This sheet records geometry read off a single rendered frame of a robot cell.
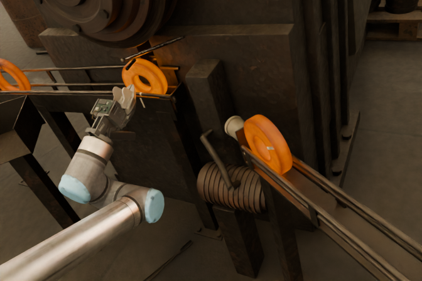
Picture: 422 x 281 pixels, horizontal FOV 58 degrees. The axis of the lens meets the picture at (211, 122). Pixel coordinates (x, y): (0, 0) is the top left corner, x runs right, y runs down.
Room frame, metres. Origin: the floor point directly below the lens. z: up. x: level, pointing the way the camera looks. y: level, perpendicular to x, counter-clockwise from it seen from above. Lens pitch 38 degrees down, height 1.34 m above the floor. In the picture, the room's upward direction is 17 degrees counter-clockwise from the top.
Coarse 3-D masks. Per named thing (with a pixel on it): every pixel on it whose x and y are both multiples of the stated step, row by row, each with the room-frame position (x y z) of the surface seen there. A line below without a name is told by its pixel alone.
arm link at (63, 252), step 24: (120, 192) 0.77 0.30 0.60; (144, 192) 0.74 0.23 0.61; (96, 216) 0.64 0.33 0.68; (120, 216) 0.65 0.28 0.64; (144, 216) 0.69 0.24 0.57; (48, 240) 0.56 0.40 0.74; (72, 240) 0.56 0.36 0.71; (96, 240) 0.58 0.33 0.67; (24, 264) 0.49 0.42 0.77; (48, 264) 0.50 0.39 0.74; (72, 264) 0.52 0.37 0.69
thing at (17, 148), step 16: (0, 112) 1.29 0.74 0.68; (16, 112) 1.29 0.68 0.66; (32, 112) 1.25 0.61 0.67; (0, 128) 1.29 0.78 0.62; (16, 128) 1.10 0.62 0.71; (32, 128) 1.19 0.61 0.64; (0, 144) 1.22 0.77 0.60; (16, 144) 1.18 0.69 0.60; (32, 144) 1.12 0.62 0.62; (0, 160) 1.12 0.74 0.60; (16, 160) 1.16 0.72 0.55; (32, 160) 1.20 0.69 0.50; (32, 176) 1.16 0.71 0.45; (48, 176) 1.22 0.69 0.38; (48, 192) 1.16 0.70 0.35; (48, 208) 1.16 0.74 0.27; (64, 208) 1.17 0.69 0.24; (64, 224) 1.16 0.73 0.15
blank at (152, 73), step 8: (128, 64) 1.10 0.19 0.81; (136, 64) 1.08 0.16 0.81; (144, 64) 1.07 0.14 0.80; (152, 64) 1.08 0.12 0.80; (128, 72) 1.11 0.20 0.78; (136, 72) 1.09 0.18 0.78; (144, 72) 1.07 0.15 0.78; (152, 72) 1.05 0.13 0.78; (160, 72) 1.06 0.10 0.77; (128, 80) 1.12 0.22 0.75; (136, 80) 1.12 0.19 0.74; (152, 80) 1.06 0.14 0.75; (160, 80) 1.05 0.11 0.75; (136, 88) 1.10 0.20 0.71; (144, 88) 1.10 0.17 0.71; (152, 88) 1.07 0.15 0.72; (160, 88) 1.05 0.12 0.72
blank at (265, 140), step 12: (252, 120) 0.69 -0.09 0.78; (264, 120) 0.67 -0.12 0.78; (252, 132) 0.69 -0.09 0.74; (264, 132) 0.64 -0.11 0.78; (276, 132) 0.63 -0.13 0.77; (252, 144) 0.71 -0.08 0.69; (264, 144) 0.70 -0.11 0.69; (276, 144) 0.61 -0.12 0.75; (264, 156) 0.67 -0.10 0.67; (276, 156) 0.61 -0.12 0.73; (288, 156) 0.60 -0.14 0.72; (276, 168) 0.61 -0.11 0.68; (288, 168) 0.60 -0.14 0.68
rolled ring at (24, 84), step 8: (0, 64) 1.49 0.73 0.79; (8, 64) 1.49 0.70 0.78; (0, 72) 1.56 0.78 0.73; (8, 72) 1.48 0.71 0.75; (16, 72) 1.47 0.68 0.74; (0, 80) 1.55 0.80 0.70; (16, 80) 1.47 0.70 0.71; (24, 80) 1.47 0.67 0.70; (8, 88) 1.54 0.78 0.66; (16, 88) 1.54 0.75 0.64; (24, 88) 1.46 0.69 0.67
